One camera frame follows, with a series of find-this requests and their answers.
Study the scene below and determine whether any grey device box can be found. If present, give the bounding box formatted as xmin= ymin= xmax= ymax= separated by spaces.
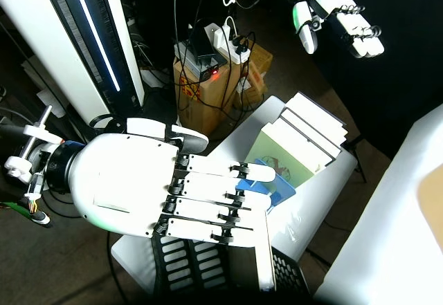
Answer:
xmin=174 ymin=40 xmax=228 ymax=82

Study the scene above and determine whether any beige book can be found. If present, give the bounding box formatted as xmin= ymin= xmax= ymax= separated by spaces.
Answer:
xmin=254 ymin=207 xmax=277 ymax=293

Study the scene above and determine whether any green book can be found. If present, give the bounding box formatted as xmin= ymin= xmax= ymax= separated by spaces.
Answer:
xmin=244 ymin=124 xmax=326 ymax=189

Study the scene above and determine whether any black mesh file organizer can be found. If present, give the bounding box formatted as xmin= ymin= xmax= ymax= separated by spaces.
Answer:
xmin=150 ymin=234 xmax=312 ymax=297

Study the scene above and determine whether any black Century book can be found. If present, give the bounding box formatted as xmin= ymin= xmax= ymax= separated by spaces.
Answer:
xmin=292 ymin=91 xmax=350 ymax=135

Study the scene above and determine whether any white robot body column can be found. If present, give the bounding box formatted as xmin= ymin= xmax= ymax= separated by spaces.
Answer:
xmin=0 ymin=0 xmax=146 ymax=129

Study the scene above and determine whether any cream spine book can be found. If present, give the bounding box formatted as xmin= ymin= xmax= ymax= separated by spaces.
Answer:
xmin=285 ymin=99 xmax=349 ymax=143

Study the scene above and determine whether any large cardboard box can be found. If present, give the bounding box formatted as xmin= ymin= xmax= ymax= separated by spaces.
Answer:
xmin=172 ymin=57 xmax=243 ymax=136

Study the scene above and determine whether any white power strip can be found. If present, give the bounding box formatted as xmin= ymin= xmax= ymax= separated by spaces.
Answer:
xmin=204 ymin=23 xmax=252 ymax=66

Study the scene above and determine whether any tan flat board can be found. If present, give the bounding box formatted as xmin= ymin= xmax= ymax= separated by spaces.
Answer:
xmin=417 ymin=165 xmax=443 ymax=239

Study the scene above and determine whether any white Fashionista book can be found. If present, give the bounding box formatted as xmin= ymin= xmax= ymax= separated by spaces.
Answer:
xmin=280 ymin=106 xmax=347 ymax=152

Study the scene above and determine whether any white plug charger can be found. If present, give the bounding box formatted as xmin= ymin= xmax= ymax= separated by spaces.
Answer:
xmin=213 ymin=16 xmax=239 ymax=48

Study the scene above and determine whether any black tripod stand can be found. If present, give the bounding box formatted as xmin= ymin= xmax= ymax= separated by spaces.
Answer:
xmin=344 ymin=138 xmax=368 ymax=184

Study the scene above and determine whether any black power adapter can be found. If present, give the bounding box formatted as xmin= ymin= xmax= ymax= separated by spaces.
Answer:
xmin=188 ymin=26 xmax=215 ymax=59

